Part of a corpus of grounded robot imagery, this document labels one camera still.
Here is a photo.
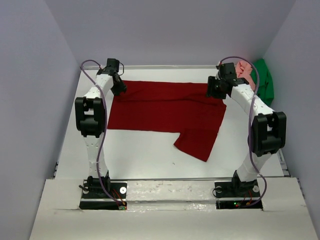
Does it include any red t-shirt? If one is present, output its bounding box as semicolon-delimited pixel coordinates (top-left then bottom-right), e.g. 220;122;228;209
107;80;227;162

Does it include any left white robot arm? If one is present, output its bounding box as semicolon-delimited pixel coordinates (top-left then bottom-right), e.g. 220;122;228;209
74;58;127;202

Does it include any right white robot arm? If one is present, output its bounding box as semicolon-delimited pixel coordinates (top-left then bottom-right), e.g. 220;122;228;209
206;63;287;198

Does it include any pink t-shirt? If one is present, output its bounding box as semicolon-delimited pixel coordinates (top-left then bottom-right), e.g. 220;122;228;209
235;60;256;91

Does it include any green t-shirt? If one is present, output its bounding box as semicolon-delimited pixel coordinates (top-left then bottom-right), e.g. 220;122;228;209
253;58;275;107

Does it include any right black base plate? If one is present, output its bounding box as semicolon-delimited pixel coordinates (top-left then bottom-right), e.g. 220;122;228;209
212;180;263;210

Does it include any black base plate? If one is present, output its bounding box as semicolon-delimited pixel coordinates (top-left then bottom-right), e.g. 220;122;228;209
212;180;263;210
79;180;128;211

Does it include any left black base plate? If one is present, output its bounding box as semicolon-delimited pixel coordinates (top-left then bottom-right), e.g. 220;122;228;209
79;180;128;211

